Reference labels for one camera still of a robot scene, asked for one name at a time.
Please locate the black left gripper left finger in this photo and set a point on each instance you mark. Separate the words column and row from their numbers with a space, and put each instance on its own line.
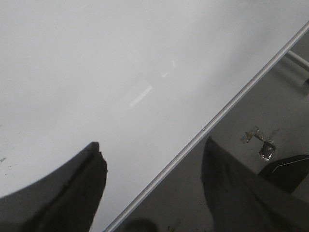
column 66, row 200

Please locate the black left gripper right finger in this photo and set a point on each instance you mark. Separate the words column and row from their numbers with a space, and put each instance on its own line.
column 241, row 201

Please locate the black object on floor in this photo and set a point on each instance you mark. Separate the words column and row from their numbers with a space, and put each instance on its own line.
column 288, row 173

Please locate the white metal stand tube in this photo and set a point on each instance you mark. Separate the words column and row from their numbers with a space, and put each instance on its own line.
column 298, row 60

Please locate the white whiteboard with metal frame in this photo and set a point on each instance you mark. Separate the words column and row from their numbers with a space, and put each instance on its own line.
column 146, row 79

